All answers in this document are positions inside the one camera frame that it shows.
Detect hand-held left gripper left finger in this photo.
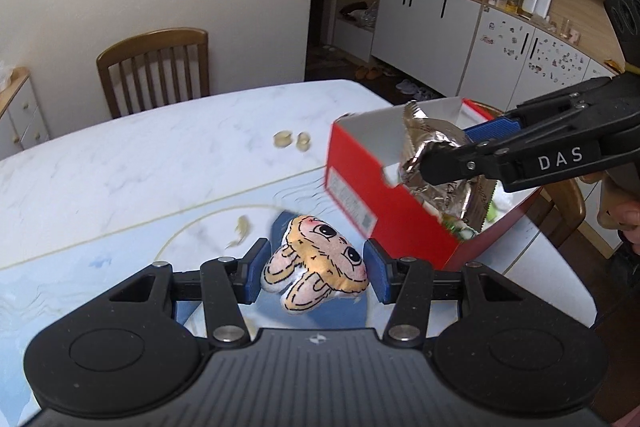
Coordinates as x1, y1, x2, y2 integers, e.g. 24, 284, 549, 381
107, 237, 273, 349

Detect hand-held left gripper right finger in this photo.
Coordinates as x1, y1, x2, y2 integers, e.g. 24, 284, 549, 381
364, 238, 526, 349

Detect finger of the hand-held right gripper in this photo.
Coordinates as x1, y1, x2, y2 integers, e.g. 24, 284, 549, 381
417, 127, 516, 185
464, 76, 621, 145

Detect foil snack bag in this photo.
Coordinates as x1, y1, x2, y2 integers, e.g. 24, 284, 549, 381
398, 102, 496, 233

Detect red shoe box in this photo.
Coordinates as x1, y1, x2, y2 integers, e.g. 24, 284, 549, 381
325, 96, 543, 270

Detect cartoon face plush toy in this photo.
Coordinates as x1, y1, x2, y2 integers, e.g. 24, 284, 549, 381
261, 214, 371, 315

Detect person's right hand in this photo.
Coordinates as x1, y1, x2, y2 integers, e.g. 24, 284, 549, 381
615, 201, 640, 229

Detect wooden round-back chair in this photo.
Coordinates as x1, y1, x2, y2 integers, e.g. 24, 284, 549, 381
470, 102, 586, 248

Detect white shoes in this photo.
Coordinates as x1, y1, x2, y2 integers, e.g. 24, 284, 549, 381
395, 79, 441, 102

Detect blue map table mat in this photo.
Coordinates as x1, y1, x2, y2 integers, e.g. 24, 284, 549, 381
0, 179, 391, 423

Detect wooden slat-back chair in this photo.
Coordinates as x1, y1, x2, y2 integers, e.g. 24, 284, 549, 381
96, 28, 210, 118

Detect white wooden side cabinet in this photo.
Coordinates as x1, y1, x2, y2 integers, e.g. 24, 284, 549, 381
0, 67, 51, 160

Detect beige string bundle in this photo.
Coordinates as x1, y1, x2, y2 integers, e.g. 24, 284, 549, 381
224, 215, 251, 251

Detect white wooden wall cabinet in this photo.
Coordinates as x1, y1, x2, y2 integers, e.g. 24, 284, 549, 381
370, 0, 640, 108

